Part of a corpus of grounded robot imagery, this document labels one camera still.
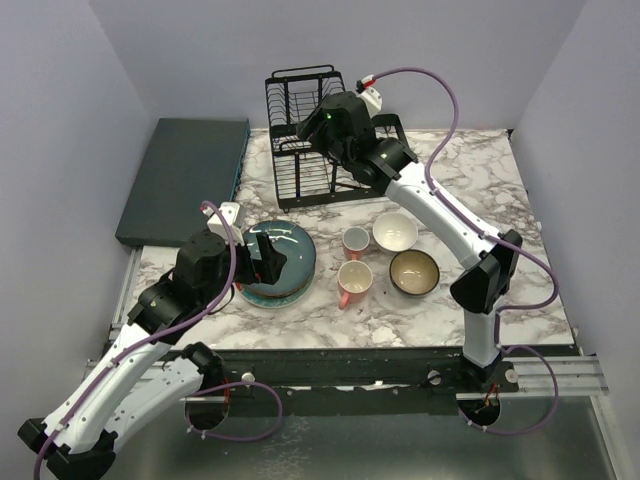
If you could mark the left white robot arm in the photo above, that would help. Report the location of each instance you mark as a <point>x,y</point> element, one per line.
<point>81,438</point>

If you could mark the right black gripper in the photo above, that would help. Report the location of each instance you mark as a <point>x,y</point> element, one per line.
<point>309,124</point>

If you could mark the black mounting rail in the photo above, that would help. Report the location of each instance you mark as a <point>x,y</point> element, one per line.
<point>264,399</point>

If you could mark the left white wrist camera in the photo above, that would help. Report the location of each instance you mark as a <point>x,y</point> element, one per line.
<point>226,221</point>

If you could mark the printed salmon coffee mug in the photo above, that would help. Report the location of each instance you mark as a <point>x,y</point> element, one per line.
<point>355,242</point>

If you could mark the white bowl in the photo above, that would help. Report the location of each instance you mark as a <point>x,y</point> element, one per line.
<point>394,233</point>

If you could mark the dark bowl beige inside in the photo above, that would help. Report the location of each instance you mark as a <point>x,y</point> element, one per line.
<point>414,272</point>

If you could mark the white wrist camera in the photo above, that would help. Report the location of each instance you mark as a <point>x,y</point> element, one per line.
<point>372,98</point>
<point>226,221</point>

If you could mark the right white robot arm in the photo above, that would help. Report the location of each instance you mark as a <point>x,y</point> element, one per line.
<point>488,258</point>

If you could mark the blue glazed floral plate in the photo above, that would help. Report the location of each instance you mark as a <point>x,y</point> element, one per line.
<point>295,243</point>

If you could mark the black wire dish rack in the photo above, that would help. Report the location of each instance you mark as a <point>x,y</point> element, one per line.
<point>304,177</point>

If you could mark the dark grey flat box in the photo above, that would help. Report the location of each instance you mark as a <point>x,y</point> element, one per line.
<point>186,162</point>

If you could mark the teal patterned bottom plate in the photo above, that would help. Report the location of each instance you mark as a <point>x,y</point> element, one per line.
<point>274,302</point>

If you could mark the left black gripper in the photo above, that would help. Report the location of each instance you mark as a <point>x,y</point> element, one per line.
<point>268,269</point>

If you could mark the plain pink mug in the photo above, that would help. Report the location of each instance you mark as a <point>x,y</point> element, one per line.
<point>354,279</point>

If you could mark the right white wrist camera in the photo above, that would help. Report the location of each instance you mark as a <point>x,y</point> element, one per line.
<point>372,98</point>

